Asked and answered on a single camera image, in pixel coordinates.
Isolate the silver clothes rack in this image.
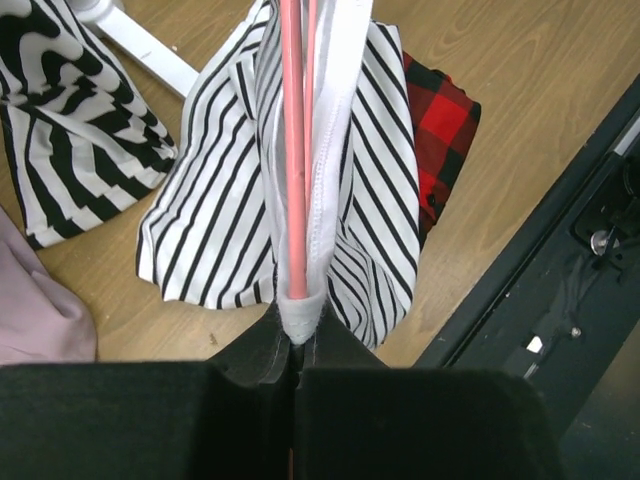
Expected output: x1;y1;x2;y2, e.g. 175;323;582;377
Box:
69;0;199;99

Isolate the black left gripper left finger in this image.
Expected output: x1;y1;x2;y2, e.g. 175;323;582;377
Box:
1;307;290;479

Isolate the thin striped tank top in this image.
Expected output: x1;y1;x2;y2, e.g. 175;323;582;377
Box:
136;0;420;348

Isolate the pink wire hanger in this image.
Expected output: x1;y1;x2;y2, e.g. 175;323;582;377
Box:
280;0;318;300

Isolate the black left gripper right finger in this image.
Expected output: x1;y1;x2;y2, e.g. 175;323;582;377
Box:
294;310;565;479

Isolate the red black plaid shirt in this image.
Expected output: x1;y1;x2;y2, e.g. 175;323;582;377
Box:
403;53;481;245

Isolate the bold black white striped top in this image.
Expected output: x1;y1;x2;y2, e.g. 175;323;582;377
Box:
1;1;177;249

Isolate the mauve tank top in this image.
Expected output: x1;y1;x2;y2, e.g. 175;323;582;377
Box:
1;213;97;366

